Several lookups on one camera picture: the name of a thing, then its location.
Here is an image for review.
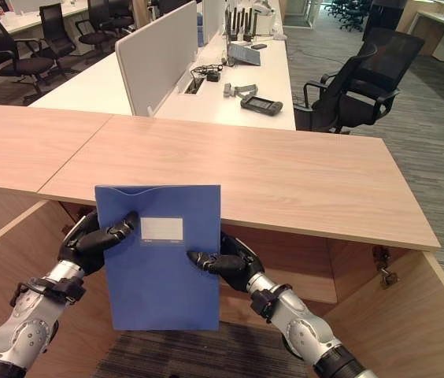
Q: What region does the metal cabinet hinge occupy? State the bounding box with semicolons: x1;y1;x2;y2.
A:
372;245;400;289

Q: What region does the grey tablet with keyboard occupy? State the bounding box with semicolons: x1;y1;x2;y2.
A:
226;41;262;67

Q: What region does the white desk divider panel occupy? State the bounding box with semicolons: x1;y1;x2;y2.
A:
201;0;227;47
114;0;199;117

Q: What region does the wooden office cabinet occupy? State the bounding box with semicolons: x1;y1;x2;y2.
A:
0;102;442;305

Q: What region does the white long office desk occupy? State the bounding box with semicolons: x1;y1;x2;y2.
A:
27;0;298;132

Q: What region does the white headset device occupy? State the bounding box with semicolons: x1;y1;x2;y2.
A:
253;0;279;19

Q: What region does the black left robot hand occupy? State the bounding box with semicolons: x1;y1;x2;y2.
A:
57;209;141;276

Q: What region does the grey folding gimbal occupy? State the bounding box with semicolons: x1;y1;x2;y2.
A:
223;82;258;99

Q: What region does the black mesh office chair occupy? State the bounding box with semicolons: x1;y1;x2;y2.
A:
292;27;426;135

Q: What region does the black power adapter with cable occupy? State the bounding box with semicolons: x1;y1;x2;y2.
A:
189;64;224;83

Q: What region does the black handheld controller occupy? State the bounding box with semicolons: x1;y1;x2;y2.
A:
239;95;284;117

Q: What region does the blue paper folder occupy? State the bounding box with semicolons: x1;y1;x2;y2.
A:
94;183;223;332

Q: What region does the black antenna rack device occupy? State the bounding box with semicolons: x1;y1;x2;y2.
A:
223;3;258;43

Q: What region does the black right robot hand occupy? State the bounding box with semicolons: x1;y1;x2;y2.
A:
187;230;265;293

